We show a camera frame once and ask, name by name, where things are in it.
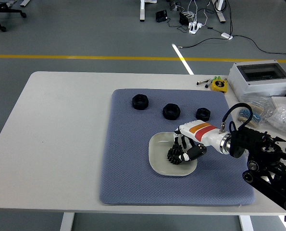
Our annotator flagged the black electronic box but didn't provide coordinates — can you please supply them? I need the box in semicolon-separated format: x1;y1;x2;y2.
155;10;168;23

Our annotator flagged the blue-grey textured mat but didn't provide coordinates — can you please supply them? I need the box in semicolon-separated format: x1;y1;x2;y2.
99;88;256;206

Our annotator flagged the flat white box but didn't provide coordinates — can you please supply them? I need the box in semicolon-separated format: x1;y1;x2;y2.
270;95;286;111

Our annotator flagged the silver pocket tool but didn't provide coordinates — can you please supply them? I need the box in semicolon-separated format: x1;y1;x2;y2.
196;78;212;89

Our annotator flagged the small black hex nut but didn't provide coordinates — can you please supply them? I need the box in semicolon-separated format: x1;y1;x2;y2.
195;107;211;122

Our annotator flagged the grey electrical enclosure box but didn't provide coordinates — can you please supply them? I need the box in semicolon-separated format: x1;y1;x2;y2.
226;60;286;103

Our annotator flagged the white desk leg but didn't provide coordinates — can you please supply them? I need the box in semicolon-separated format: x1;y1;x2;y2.
211;0;227;24
139;0;158;22

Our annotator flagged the white table leg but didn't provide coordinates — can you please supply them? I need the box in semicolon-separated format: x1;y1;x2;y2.
238;215;254;231
60;212;75;231

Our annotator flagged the long black floor cable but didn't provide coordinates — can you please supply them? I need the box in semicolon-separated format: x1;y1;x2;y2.
178;35;286;58

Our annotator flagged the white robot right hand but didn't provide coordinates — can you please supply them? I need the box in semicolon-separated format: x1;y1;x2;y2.
173;119;227;162

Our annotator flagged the white square dish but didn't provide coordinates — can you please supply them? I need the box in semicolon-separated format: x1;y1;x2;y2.
149;132;198;177

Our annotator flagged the large black hex nut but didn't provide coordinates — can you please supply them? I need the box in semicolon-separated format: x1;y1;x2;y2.
162;103;181;120
131;94;149;111

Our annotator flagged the white power strip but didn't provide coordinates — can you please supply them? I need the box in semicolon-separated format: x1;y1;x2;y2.
188;21;203;34

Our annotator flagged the yellow tape measure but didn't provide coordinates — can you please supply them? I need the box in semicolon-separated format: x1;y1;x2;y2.
210;78;227;94

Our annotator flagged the large black gear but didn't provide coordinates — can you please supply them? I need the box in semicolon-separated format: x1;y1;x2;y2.
167;143;186;166

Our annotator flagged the bag of blue resistors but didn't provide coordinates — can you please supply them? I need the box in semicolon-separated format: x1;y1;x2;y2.
236;105;265;128

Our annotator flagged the clear bag of small parts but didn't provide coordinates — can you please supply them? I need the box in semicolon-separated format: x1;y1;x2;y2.
266;105;286;139

